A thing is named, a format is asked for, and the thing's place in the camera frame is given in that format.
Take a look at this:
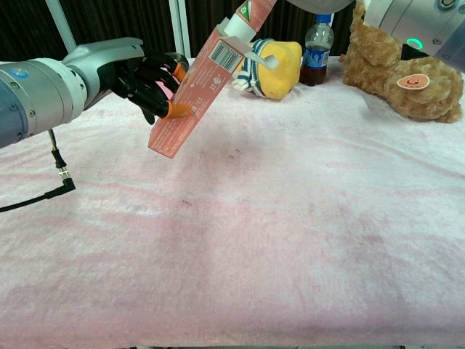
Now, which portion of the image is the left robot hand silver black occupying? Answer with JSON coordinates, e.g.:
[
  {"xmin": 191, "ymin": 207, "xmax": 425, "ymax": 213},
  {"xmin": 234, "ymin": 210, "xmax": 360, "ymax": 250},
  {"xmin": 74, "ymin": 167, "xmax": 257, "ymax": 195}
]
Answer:
[{"xmin": 63, "ymin": 37, "xmax": 193, "ymax": 127}]

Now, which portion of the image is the white aluminium frame post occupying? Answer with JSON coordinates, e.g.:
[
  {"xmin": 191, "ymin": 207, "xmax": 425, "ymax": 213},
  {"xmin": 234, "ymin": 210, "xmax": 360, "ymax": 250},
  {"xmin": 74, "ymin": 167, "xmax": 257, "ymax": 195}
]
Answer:
[
  {"xmin": 169, "ymin": 0, "xmax": 193, "ymax": 59},
  {"xmin": 45, "ymin": 0, "xmax": 79, "ymax": 52}
]

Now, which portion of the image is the yellow plush toy striped cap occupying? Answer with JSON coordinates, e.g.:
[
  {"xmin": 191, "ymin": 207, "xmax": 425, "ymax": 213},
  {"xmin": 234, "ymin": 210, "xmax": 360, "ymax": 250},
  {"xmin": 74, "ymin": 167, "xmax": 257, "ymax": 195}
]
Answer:
[{"xmin": 232, "ymin": 38, "xmax": 304, "ymax": 101}]

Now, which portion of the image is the brown teddy bear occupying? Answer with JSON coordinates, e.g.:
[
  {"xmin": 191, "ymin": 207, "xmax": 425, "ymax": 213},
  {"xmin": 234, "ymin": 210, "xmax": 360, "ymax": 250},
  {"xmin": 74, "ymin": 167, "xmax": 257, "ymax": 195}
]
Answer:
[{"xmin": 338, "ymin": 0, "xmax": 465, "ymax": 124}]

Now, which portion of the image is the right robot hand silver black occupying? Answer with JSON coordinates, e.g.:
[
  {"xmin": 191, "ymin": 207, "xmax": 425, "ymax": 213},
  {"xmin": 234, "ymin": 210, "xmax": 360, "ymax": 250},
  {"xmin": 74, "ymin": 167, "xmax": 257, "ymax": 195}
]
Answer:
[{"xmin": 285, "ymin": 0, "xmax": 357, "ymax": 16}]

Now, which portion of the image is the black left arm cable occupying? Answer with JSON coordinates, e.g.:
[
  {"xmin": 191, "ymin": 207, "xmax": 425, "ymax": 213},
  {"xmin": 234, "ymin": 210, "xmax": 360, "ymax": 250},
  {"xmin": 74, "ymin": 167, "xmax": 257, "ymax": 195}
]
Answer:
[{"xmin": 0, "ymin": 129, "xmax": 77, "ymax": 214}]

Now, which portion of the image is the pink fluffy table cloth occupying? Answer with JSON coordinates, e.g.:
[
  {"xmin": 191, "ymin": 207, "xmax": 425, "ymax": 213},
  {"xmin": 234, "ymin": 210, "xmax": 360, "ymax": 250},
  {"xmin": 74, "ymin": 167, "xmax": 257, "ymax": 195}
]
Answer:
[{"xmin": 0, "ymin": 54, "xmax": 465, "ymax": 346}]

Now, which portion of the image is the black pleated curtain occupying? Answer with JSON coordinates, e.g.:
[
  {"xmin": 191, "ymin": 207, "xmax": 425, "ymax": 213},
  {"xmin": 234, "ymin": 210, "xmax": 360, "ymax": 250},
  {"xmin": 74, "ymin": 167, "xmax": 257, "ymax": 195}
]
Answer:
[{"xmin": 0, "ymin": 0, "xmax": 368, "ymax": 63}]

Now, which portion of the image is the cola bottle blue cap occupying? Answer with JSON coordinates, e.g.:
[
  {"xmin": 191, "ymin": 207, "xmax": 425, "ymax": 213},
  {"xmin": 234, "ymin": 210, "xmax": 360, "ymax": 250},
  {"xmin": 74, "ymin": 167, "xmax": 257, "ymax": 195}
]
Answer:
[{"xmin": 299, "ymin": 13, "xmax": 335, "ymax": 87}]

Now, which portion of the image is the pink and white carton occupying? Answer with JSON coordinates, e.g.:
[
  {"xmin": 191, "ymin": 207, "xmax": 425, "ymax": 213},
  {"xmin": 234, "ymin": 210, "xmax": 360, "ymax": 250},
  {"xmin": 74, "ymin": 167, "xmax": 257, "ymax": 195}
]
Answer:
[{"xmin": 147, "ymin": 25, "xmax": 280, "ymax": 160}]

